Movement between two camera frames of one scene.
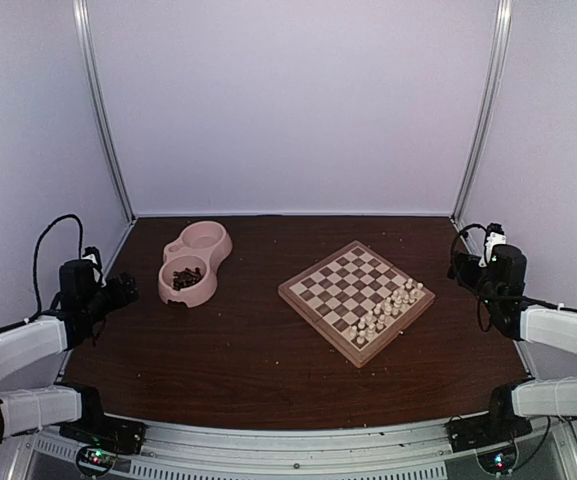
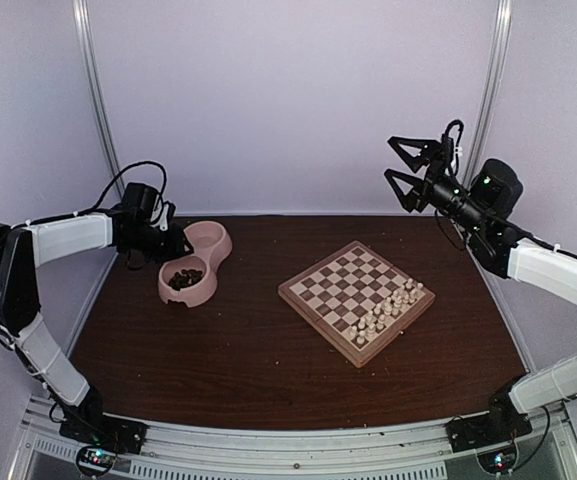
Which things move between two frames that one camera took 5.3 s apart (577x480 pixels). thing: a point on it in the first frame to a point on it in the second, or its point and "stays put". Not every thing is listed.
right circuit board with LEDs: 498,461 stays put
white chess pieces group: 379,316 stays put
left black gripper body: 97,308 to 157,247
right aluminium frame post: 478,154 stays put
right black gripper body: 466,279 to 445,196
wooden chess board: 358,300 stays put
